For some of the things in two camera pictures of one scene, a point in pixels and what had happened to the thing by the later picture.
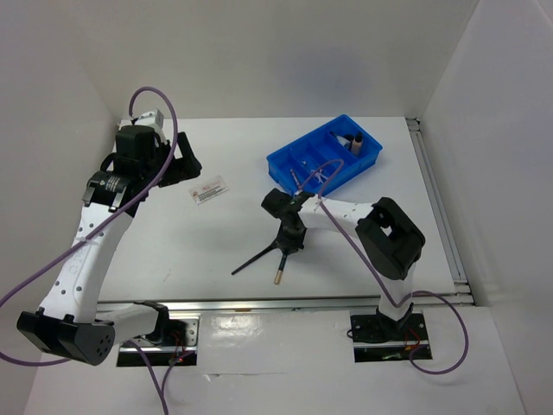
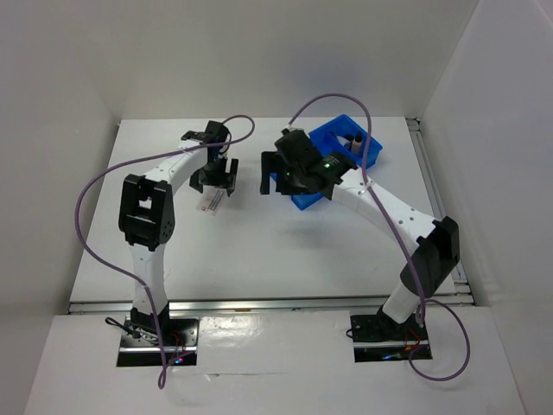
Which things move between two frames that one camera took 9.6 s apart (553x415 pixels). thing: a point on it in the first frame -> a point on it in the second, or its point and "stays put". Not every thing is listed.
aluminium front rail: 272,305 stays put
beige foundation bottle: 358,143 stays put
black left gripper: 186,167 -> 223,180
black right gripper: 294,244 -> 273,162
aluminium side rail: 454,260 stays put
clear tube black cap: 345,140 stays put
